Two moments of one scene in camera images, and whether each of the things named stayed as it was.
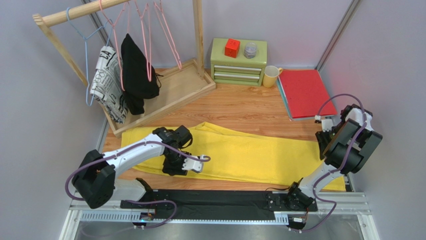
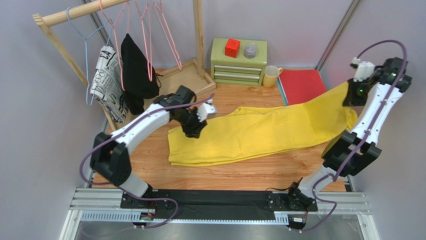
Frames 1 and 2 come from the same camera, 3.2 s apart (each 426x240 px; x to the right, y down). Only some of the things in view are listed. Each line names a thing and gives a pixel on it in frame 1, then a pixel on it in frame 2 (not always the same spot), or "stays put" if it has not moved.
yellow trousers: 286,157 → 242,134
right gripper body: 321,141 → 352,98
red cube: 232,48 stays put
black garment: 140,80 stays put
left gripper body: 173,163 → 190,124
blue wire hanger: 85,39 stays put
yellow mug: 270,76 stays put
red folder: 304,94 stays put
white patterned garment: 106,85 stays put
